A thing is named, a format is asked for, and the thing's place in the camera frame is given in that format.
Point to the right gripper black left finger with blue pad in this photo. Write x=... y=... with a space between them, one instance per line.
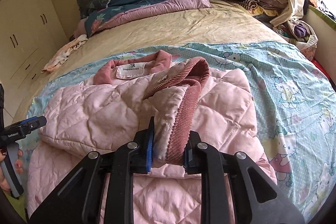
x=100 y=187

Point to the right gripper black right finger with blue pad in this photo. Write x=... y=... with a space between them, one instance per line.
x=236 y=185

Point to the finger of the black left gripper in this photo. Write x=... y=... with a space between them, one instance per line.
x=25 y=127

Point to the pink quilted down jacket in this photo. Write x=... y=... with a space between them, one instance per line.
x=105 y=111

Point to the basket of clothes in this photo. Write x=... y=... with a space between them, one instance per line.
x=300 y=34

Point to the left hand with painted nails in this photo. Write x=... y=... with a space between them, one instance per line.
x=11 y=170

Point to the small cream patterned cloth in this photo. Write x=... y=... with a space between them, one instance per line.
x=62 y=55

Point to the light blue cartoon bed sheet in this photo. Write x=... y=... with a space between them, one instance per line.
x=295 y=112

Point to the red object beside bed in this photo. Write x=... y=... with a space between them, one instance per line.
x=321 y=70

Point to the dark floral pink quilt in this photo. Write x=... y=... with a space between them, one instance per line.
x=99 y=15

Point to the beige bed cover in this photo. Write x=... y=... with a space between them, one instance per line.
x=223 y=22

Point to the green window sill cover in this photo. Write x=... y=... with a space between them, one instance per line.
x=321 y=10

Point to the cream wardrobe with black handles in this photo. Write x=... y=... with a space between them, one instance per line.
x=31 y=34

